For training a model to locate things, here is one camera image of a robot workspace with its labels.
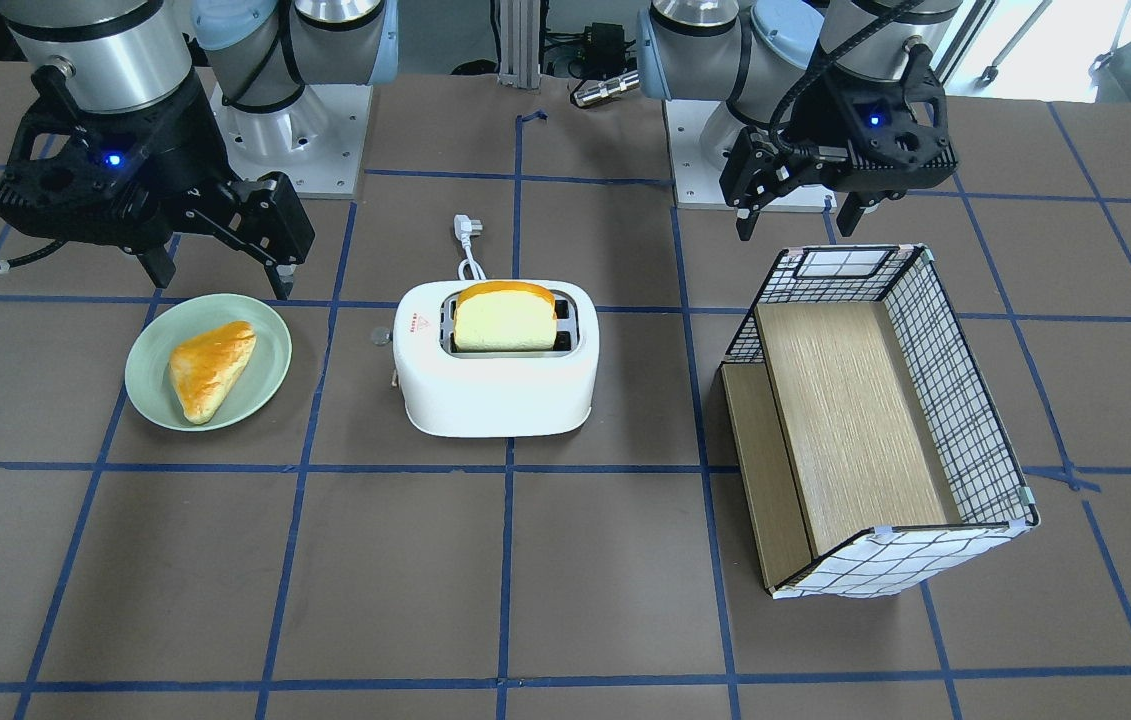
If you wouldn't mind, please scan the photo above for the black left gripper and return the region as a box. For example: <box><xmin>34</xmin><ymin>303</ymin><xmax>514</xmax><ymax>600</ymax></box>
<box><xmin>720</xmin><ymin>44</ymin><xmax>959</xmax><ymax>242</ymax></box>

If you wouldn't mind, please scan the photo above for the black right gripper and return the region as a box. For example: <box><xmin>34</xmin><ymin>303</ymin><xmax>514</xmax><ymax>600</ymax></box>
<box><xmin>0</xmin><ymin>66</ymin><xmax>316</xmax><ymax>301</ymax></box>

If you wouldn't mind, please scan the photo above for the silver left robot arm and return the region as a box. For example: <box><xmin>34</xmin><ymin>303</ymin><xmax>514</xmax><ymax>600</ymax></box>
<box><xmin>637</xmin><ymin>1</ymin><xmax>959</xmax><ymax>241</ymax></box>

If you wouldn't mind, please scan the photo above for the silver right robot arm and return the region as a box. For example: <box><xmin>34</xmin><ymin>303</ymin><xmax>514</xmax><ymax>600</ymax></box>
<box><xmin>0</xmin><ymin>1</ymin><xmax>399</xmax><ymax>300</ymax></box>

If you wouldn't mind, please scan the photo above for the white two-slot toaster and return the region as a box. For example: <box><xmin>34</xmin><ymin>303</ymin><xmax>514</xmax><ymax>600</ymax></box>
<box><xmin>392</xmin><ymin>281</ymin><xmax>601</xmax><ymax>439</ymax></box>

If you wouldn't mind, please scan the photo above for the triangular golden pastry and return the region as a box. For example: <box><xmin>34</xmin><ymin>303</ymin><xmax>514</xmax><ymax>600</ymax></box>
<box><xmin>169</xmin><ymin>320</ymin><xmax>257</xmax><ymax>425</ymax></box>

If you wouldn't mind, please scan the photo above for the light green plate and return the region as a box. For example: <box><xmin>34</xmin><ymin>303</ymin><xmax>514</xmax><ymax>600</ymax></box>
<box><xmin>123</xmin><ymin>293</ymin><xmax>292</xmax><ymax>432</ymax></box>

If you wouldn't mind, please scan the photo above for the wooden board in basket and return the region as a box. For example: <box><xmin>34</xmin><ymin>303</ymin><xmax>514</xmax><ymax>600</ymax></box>
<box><xmin>720</xmin><ymin>302</ymin><xmax>959</xmax><ymax>600</ymax></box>

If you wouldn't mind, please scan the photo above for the silver metal cylinder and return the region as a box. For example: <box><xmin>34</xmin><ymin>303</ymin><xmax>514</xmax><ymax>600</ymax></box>
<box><xmin>569</xmin><ymin>70</ymin><xmax>641</xmax><ymax>109</ymax></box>

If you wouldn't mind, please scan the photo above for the black power adapter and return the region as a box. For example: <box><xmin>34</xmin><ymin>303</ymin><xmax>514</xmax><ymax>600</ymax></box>
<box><xmin>582</xmin><ymin>21</ymin><xmax>625</xmax><ymax>66</ymax></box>

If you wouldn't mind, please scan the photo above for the yellow bread slice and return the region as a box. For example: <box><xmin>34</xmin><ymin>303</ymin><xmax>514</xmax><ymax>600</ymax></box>
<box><xmin>452</xmin><ymin>281</ymin><xmax>556</xmax><ymax>352</ymax></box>

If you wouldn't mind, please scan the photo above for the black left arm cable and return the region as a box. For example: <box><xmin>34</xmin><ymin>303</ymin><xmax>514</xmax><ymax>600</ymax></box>
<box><xmin>767</xmin><ymin>0</ymin><xmax>936</xmax><ymax>153</ymax></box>

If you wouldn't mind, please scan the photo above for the white toaster power cable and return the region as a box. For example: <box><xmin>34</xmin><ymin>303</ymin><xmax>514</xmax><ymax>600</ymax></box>
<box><xmin>452</xmin><ymin>214</ymin><xmax>487</xmax><ymax>283</ymax></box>

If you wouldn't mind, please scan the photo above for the aluminium frame post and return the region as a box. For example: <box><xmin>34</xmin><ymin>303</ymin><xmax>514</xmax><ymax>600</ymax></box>
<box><xmin>495</xmin><ymin>0</ymin><xmax>543</xmax><ymax>94</ymax></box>

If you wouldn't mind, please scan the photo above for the wire grid basket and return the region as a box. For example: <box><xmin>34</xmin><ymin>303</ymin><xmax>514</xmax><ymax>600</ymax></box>
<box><xmin>720</xmin><ymin>245</ymin><xmax>1041</xmax><ymax>598</ymax></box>

